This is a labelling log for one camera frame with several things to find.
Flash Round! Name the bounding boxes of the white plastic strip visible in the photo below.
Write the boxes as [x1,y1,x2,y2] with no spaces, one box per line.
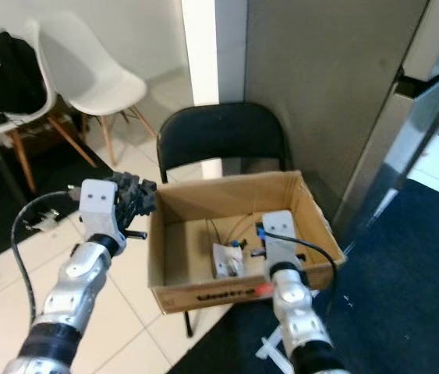
[257,327,290,365]

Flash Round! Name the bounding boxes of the dark blue carpet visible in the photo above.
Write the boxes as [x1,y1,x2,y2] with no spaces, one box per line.
[165,179,439,374]

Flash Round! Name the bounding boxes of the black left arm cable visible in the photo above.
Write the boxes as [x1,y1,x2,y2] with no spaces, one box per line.
[12,191,87,328]

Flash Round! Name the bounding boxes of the black backpack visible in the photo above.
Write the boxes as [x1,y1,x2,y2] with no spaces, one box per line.
[0,33,48,118]

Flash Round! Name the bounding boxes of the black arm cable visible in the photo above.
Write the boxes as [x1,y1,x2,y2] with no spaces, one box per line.
[262,226,343,312]
[12,191,87,328]

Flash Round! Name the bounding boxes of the brown cardboard box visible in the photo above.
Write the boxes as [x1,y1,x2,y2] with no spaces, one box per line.
[146,170,345,314]

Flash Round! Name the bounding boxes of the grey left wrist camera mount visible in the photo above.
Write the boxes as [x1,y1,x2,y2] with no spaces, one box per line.
[81,179,120,244]

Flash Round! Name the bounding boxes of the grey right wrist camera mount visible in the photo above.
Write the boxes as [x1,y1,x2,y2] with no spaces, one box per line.
[262,210,298,267]

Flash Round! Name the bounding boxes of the glass door with metal frame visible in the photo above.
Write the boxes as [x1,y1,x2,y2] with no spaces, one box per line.
[332,0,439,242]

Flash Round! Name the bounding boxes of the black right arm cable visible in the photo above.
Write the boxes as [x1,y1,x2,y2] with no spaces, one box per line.
[262,226,343,312]

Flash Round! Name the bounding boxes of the grey plastic device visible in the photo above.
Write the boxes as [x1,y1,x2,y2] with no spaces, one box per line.
[211,242,247,280]

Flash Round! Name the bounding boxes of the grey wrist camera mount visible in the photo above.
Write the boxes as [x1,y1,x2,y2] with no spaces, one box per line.
[81,179,120,244]
[262,210,298,267]

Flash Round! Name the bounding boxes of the black folding chair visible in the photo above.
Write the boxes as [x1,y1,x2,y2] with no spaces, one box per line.
[157,101,294,337]

